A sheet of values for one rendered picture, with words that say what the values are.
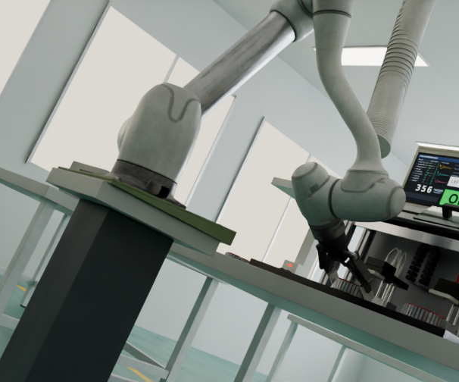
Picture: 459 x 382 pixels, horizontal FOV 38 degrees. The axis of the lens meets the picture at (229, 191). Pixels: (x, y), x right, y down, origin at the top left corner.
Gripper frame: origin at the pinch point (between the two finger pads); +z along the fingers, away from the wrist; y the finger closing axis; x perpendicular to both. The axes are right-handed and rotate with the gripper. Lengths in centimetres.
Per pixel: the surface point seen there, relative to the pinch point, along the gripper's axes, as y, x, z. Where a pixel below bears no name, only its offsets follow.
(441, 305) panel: 11.9, 19.0, 18.2
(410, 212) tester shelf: 0.6, 29.9, -5.4
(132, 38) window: -448, 201, 15
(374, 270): 0.9, 9.2, 0.1
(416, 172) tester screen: -5.2, 43.2, -9.9
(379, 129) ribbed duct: -83, 110, 24
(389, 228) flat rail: -3.8, 24.0, -2.8
